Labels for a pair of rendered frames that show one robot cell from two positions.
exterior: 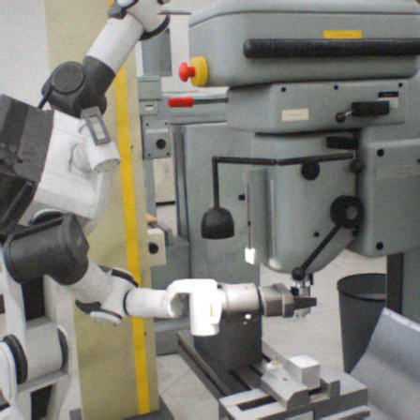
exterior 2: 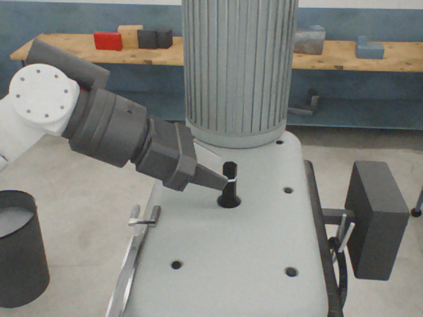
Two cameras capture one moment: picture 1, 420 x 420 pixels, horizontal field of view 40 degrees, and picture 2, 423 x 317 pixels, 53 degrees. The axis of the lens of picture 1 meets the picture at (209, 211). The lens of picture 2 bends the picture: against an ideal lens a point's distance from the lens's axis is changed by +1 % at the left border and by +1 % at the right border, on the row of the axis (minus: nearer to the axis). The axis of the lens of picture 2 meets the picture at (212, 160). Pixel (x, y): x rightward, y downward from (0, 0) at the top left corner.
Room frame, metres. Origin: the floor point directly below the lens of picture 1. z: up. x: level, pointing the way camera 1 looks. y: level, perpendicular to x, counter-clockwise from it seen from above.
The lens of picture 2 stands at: (1.08, 0.27, 2.30)
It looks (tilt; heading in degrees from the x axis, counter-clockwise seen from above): 33 degrees down; 296
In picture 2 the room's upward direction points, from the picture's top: straight up
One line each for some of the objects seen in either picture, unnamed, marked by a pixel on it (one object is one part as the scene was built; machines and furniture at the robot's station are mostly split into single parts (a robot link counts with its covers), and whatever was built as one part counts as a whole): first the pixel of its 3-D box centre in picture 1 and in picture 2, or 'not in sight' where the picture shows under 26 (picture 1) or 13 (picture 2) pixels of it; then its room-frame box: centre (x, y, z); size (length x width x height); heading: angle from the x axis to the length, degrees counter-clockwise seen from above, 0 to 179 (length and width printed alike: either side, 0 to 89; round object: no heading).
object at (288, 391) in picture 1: (283, 387); not in sight; (1.25, -0.16, 1.02); 0.12 x 0.06 x 0.04; 23
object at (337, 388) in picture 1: (293, 397); not in sight; (1.26, -0.18, 0.99); 0.35 x 0.15 x 0.11; 113
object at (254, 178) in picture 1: (255, 216); not in sight; (1.24, -0.10, 1.45); 0.04 x 0.04 x 0.21; 21
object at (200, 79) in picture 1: (198, 71); not in sight; (1.20, 0.01, 1.76); 0.06 x 0.02 x 0.06; 21
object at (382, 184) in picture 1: (370, 191); not in sight; (1.35, -0.39, 1.47); 0.24 x 0.19 x 0.26; 21
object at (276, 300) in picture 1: (262, 302); not in sight; (1.27, -0.12, 1.23); 0.13 x 0.12 x 0.10; 7
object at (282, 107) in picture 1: (314, 105); not in sight; (1.30, -0.25, 1.68); 0.34 x 0.24 x 0.10; 111
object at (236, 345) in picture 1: (225, 322); not in sight; (1.65, -0.03, 1.03); 0.22 x 0.12 x 0.20; 27
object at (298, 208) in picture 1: (300, 199); not in sight; (1.28, -0.21, 1.47); 0.21 x 0.19 x 0.32; 21
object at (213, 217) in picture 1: (217, 221); not in sight; (1.19, -0.02, 1.45); 0.07 x 0.07 x 0.06
